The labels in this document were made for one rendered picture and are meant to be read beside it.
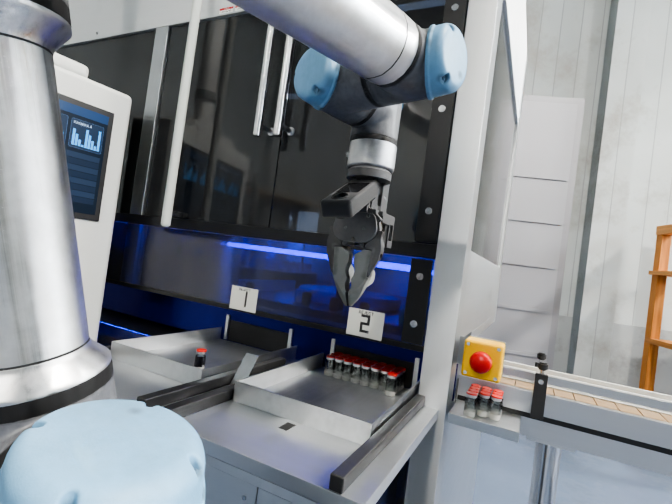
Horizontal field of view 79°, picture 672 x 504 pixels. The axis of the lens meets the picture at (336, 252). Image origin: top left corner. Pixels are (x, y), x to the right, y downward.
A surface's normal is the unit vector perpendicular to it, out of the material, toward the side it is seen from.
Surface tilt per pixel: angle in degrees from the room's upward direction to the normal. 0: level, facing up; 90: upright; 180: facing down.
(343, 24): 135
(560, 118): 90
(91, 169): 90
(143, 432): 8
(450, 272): 90
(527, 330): 90
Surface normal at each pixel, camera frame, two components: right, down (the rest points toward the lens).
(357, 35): 0.46, 0.77
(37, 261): 0.84, 0.07
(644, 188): -0.14, -0.04
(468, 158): -0.43, -0.07
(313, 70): -0.65, -0.11
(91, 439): 0.23, -0.97
